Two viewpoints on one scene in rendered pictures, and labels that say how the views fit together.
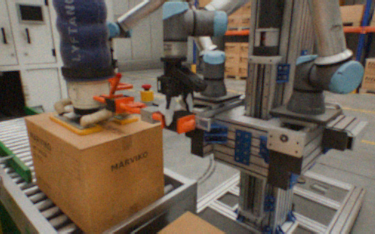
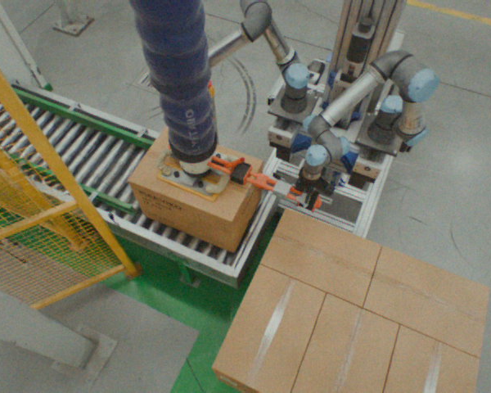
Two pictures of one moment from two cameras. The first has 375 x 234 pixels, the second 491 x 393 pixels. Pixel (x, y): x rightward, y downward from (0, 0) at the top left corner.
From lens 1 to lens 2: 1.45 m
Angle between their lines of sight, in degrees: 44
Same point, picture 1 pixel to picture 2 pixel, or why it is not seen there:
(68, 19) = (187, 126)
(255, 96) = not seen: hidden behind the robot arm
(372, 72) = not seen: outside the picture
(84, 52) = (202, 143)
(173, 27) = (317, 169)
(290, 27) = (376, 53)
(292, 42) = not seen: hidden behind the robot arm
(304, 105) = (383, 138)
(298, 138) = (377, 170)
